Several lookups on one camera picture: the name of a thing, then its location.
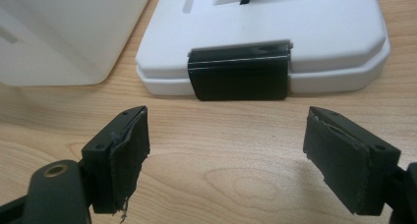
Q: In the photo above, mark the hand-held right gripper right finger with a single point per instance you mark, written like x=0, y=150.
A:
x=347, y=161

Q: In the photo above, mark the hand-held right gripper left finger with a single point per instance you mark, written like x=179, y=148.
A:
x=121, y=158

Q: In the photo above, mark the black case latch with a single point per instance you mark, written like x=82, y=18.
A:
x=239, y=73

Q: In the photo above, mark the white plastic case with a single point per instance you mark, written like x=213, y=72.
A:
x=272, y=30

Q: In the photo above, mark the white plastic container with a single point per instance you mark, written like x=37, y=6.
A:
x=62, y=30

